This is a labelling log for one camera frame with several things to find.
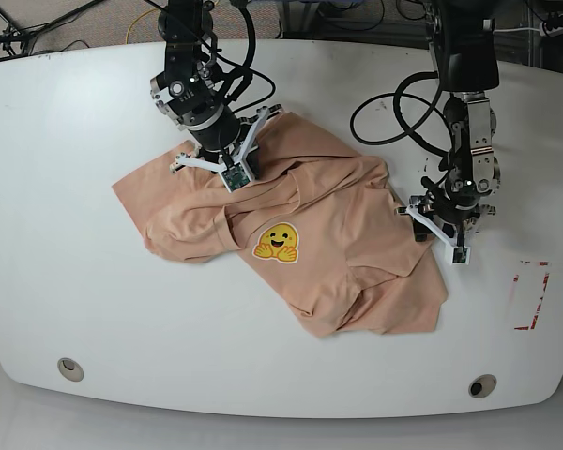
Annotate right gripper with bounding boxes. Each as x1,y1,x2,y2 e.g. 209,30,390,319
169,112,260,181

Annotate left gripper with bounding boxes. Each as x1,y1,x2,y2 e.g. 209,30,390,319
410,186,496,243

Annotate peach T-shirt with emoji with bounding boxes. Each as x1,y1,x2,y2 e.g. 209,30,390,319
113,112,448,338

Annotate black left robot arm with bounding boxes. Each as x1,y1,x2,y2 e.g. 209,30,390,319
423,1,500,247

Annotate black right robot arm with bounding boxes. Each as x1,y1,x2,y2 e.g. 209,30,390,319
150,1,266,191

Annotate red tape rectangle marking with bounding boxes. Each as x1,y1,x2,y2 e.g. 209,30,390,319
508,261,552,331

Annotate right table grommet hole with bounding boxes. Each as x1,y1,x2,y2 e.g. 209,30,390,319
468,374,497,399

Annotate table grommet hole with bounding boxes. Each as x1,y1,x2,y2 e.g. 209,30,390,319
57,358,84,383
468,374,497,399

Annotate black tripod legs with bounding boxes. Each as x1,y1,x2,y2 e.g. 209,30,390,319
0,0,105,62

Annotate white power strip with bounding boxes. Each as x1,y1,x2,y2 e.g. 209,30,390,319
540,11,563,38

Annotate left table grommet hole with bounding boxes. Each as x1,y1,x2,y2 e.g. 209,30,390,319
57,358,84,383

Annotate yellow cable on floor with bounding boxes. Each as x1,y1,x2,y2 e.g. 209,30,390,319
125,4,155,45

